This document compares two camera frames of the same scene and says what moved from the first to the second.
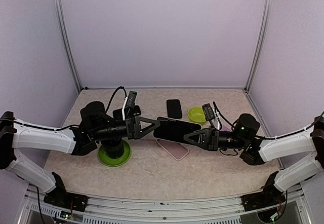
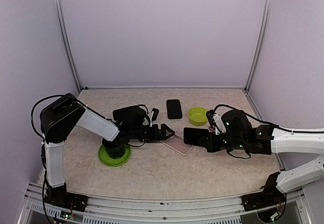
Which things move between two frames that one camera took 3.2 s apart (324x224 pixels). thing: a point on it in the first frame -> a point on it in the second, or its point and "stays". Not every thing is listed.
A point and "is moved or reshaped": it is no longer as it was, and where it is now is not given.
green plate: (115, 162) stays
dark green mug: (114, 149) stays
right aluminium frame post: (269, 1) stays
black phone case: (174, 109) stays
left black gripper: (138, 133) -> (157, 136)
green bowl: (197, 114) stays
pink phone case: (177, 150) is moved or reshaped
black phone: (174, 129) is moved or reshaped
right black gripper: (209, 140) stays
